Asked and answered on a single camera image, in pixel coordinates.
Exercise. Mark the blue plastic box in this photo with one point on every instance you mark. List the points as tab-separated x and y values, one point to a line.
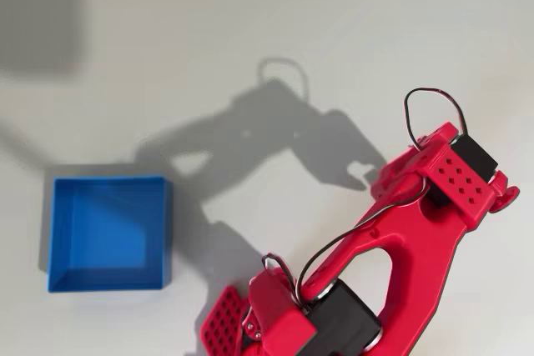
104	231

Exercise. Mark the red robot arm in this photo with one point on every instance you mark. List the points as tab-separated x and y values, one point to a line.
409	239

